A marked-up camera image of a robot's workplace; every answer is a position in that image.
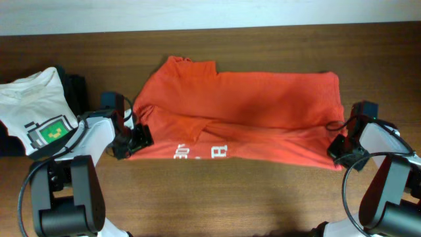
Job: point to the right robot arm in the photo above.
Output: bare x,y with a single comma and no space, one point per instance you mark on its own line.
382,211

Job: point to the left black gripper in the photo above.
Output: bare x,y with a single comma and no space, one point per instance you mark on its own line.
139,139

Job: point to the orange printed t-shirt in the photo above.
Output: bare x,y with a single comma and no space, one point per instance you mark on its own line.
195,112

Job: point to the black folded garment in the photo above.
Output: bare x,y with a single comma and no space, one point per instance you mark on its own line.
75,93

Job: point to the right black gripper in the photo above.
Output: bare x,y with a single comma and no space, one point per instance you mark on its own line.
344,153

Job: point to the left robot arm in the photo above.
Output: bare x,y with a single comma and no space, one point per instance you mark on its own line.
65,191

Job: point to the white folded pixel-print t-shirt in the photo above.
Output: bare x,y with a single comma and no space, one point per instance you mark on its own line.
35,111

